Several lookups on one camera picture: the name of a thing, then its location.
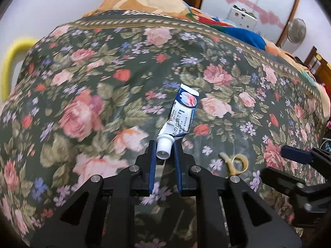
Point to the white electric fan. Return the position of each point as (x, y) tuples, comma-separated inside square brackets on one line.
[(295, 32)]

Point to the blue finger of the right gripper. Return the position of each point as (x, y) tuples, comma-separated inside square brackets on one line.
[(297, 155)]

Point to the yellow foam tube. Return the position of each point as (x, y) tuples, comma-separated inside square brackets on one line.
[(19, 45)]

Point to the wooden chair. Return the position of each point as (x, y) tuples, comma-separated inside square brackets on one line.
[(320, 68)]

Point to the dark floral bedspread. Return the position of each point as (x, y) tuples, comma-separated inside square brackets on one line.
[(93, 93)]

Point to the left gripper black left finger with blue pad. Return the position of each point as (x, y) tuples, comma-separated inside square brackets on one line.
[(151, 166)]

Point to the white box with holes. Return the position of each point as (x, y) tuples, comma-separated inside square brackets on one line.
[(242, 18)]

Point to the white blue toothpaste tube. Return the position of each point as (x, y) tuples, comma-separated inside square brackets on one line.
[(179, 121)]

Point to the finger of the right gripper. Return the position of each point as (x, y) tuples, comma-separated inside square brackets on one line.
[(284, 183)]

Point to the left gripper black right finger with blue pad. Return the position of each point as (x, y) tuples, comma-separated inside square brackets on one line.
[(182, 163)]

